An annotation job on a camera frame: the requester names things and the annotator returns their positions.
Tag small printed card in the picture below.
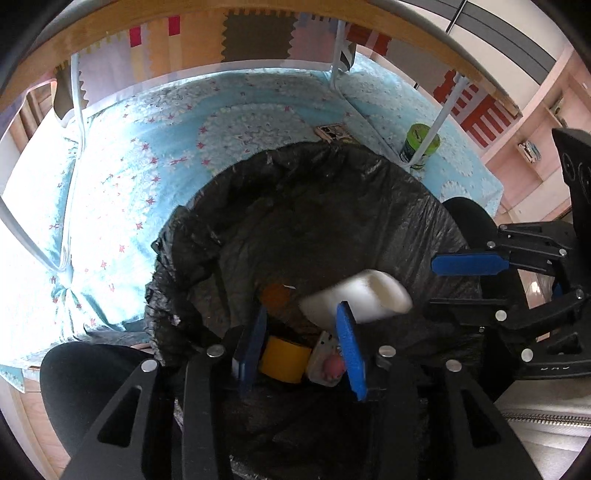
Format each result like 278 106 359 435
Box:
316 122 355 147

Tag green can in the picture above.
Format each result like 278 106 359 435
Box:
399 123 441 170

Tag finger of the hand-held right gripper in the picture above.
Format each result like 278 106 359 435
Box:
430 223 575 278
427 287 587 344

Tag person's white jacket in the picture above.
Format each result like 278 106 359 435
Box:
493 382 591 480

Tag wooden corner shelf unit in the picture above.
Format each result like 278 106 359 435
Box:
479 46 591 223

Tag orange cap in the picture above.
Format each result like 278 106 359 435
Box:
260 282 302 320

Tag yellow tape roll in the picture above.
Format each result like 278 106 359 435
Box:
257 335 314 384

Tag black trash bag bin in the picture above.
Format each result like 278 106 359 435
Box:
144 141 484 480

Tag bed with blue floral sheet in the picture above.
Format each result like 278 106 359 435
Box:
0 55 505 393

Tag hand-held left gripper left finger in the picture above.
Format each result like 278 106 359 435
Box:
60 305 269 480

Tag person's right leg black pants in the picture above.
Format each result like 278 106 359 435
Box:
440 196 503 282

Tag stack of books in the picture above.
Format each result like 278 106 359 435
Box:
516 138 542 164

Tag colourful foam puzzle mat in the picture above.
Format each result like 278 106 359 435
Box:
28 9 515 148

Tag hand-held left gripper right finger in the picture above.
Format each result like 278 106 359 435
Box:
335 301 546 480

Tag white cylindrical container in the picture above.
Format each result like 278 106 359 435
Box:
298 270 413 326

